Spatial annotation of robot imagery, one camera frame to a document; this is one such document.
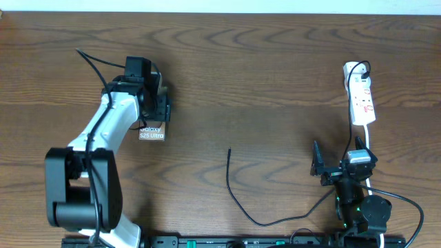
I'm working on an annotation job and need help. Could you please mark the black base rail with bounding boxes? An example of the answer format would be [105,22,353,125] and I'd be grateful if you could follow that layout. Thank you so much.
[61,234,407,248]

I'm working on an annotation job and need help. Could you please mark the white power strip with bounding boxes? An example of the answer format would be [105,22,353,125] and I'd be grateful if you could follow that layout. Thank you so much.
[342,61,376,126]

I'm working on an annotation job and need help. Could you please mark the bronze Galaxy smartphone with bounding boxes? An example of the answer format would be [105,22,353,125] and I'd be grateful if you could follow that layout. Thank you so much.
[139,121,167,141]

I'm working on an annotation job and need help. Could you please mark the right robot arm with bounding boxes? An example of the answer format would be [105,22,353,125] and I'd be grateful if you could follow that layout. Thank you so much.
[310,136,391,247]

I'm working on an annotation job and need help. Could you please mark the white power strip cord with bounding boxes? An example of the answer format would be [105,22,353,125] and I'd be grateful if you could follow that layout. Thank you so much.
[362,124,385,248]

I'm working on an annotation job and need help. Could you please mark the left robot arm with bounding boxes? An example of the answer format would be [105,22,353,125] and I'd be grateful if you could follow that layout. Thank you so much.
[44,72,171,247]

